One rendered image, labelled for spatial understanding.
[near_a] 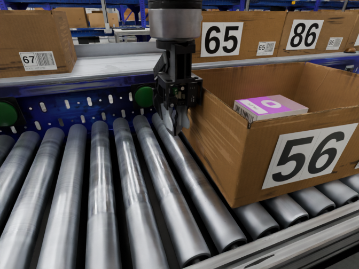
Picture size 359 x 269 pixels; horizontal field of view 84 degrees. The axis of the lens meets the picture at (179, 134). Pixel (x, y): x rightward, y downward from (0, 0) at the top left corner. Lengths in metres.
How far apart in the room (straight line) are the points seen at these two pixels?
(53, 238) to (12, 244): 0.06
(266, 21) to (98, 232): 0.84
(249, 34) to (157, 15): 0.55
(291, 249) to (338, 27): 1.00
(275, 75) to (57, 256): 0.65
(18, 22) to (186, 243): 0.65
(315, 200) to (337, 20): 0.87
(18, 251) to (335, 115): 0.51
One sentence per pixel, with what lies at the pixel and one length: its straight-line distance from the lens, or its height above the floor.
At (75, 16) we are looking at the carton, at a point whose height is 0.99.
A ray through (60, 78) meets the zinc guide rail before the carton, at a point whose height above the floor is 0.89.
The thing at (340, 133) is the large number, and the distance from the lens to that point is 0.42.
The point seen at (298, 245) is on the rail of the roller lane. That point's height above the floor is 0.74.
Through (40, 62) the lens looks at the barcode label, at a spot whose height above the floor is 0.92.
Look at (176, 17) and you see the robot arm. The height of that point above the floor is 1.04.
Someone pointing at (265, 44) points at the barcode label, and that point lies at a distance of 0.92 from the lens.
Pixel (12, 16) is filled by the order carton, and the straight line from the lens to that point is 0.72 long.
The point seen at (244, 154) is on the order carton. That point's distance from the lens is 0.30.
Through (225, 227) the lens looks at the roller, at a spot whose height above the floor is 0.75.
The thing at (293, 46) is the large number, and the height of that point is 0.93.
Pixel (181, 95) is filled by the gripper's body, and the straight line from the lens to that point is 0.39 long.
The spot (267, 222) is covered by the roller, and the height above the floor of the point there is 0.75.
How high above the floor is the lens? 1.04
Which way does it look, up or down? 31 degrees down
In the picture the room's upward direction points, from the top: straight up
